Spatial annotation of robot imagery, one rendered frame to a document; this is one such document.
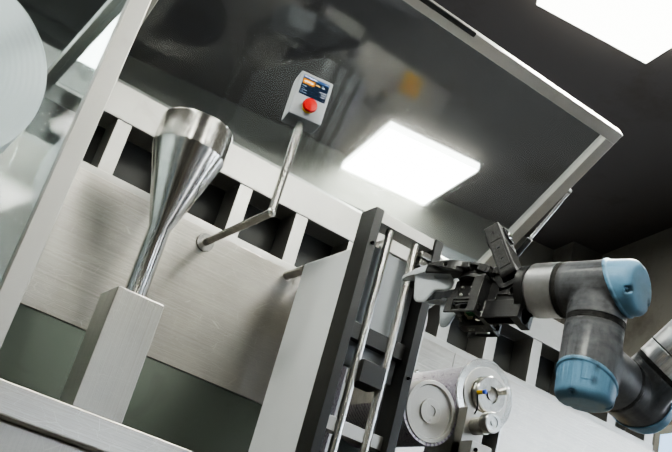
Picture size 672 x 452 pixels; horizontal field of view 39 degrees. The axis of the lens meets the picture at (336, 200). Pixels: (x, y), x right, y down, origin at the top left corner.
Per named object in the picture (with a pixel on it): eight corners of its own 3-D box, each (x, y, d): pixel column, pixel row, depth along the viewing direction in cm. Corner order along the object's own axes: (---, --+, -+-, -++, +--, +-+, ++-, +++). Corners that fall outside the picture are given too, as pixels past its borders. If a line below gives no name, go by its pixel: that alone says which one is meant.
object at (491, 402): (473, 381, 187) (499, 371, 192) (466, 382, 189) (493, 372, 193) (483, 418, 187) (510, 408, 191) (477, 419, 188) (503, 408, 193)
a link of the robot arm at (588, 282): (623, 307, 115) (632, 244, 118) (543, 309, 122) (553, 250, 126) (650, 333, 120) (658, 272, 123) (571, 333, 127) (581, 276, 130)
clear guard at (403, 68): (232, -121, 181) (232, -121, 182) (104, 76, 202) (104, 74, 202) (607, 135, 225) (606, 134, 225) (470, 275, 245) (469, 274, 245)
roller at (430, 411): (400, 431, 178) (414, 370, 183) (327, 435, 198) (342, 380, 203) (448, 451, 183) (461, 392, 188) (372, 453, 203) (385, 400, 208)
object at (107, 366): (48, 434, 147) (170, 125, 171) (23, 436, 158) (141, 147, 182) (129, 463, 152) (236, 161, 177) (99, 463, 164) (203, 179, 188)
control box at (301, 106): (291, 108, 182) (305, 65, 186) (280, 121, 188) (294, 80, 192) (323, 122, 184) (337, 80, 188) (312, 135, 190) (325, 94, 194)
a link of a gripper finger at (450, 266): (421, 266, 137) (478, 271, 132) (424, 257, 138) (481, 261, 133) (432, 284, 140) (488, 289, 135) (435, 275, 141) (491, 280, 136)
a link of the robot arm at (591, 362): (638, 426, 118) (648, 343, 123) (597, 393, 111) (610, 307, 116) (580, 422, 123) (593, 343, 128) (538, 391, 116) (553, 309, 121)
